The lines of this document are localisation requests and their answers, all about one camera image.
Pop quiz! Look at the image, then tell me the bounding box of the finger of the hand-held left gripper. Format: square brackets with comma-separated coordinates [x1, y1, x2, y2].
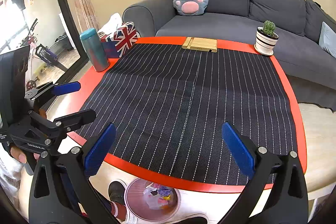
[24, 81, 81, 102]
[53, 109, 97, 132]

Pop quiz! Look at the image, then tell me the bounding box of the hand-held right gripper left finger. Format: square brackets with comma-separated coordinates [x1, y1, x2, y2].
[28, 123, 124, 224]

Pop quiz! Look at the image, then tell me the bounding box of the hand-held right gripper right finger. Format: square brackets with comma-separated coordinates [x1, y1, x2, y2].
[219, 122, 309, 224]

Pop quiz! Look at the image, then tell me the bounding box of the pink translucent waste bin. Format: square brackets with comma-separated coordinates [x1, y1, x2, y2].
[124, 177, 182, 222]

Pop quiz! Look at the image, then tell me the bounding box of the person's left forearm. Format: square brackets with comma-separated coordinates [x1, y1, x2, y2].
[0, 158, 24, 197]

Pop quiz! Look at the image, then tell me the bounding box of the person's left hand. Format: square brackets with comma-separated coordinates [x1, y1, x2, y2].
[8, 147, 42, 165]

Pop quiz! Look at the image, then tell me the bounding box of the red table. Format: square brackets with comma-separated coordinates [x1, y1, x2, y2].
[59, 36, 307, 193]

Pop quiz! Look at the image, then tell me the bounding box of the person's left shoe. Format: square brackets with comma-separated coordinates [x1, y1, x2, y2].
[108, 181, 137, 224]

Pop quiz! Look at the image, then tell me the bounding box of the person's shoe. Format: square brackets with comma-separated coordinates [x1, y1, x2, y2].
[108, 181, 137, 224]
[181, 215, 210, 224]

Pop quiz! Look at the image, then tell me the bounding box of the teal thermos bottle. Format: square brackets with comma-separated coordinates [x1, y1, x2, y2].
[79, 28, 110, 72]

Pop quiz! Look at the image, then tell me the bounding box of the person's left leg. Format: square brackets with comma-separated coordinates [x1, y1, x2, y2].
[110, 200, 127, 222]

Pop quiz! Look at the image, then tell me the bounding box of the black striped table mat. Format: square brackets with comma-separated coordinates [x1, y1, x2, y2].
[76, 43, 298, 186]

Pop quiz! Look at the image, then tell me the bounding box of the clear plastic bin bag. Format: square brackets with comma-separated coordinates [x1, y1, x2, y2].
[143, 187, 174, 210]

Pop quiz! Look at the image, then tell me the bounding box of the flag print tissue box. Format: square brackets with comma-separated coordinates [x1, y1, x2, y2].
[98, 22, 139, 59]

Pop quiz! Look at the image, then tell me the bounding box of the white tissue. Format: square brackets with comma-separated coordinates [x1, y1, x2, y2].
[101, 13, 122, 34]

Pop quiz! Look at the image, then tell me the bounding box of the black framed mirror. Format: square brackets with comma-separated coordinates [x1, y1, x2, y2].
[0, 0, 90, 109]

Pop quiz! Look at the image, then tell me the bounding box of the person's right shoe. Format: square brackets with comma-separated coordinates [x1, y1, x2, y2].
[181, 215, 210, 224]

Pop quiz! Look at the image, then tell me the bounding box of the cactus in striped pot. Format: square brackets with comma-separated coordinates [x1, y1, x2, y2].
[254, 20, 279, 56]

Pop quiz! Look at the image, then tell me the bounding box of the wooden phone stand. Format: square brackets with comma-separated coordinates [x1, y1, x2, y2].
[182, 37, 218, 53]

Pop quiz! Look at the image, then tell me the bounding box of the light blue cushion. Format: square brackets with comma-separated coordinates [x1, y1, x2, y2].
[319, 21, 336, 59]

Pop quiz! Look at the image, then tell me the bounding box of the grey pink paw cushion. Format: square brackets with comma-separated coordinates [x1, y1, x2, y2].
[172, 0, 209, 16]

